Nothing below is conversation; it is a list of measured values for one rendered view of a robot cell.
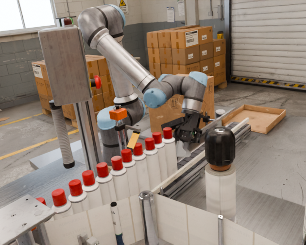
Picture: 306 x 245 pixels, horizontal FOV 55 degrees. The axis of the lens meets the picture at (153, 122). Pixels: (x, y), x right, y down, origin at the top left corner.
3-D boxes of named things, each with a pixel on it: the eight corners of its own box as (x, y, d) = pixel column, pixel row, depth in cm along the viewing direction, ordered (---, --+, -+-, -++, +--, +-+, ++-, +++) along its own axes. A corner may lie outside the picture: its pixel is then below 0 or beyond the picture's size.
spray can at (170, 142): (172, 182, 111) (167, 132, 104) (161, 178, 115) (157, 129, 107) (180, 176, 115) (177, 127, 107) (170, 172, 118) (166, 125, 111)
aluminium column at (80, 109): (102, 212, 107) (63, 17, 83) (94, 207, 109) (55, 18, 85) (111, 205, 110) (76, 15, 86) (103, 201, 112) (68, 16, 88)
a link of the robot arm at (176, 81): (151, 78, 115) (177, 82, 110) (164, 70, 123) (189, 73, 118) (152, 97, 118) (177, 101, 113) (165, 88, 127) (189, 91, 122)
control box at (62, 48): (54, 107, 76) (37, 30, 69) (57, 92, 92) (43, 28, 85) (93, 100, 78) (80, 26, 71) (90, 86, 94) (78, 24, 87)
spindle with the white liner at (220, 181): (228, 235, 83) (227, 139, 73) (200, 222, 89) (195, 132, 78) (241, 217, 89) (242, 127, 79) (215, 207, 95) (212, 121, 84)
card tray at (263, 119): (266, 134, 153) (266, 127, 152) (221, 125, 170) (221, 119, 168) (285, 115, 174) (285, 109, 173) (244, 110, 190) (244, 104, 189)
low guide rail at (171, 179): (86, 250, 81) (85, 244, 81) (84, 248, 82) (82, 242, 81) (248, 121, 155) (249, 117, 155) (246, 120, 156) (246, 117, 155)
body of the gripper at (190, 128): (189, 143, 108) (196, 111, 109) (171, 138, 114) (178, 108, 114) (199, 145, 114) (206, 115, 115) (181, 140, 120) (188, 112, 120)
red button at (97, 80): (89, 78, 78) (100, 76, 78) (88, 75, 81) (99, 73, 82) (91, 91, 79) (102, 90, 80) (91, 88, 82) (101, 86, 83)
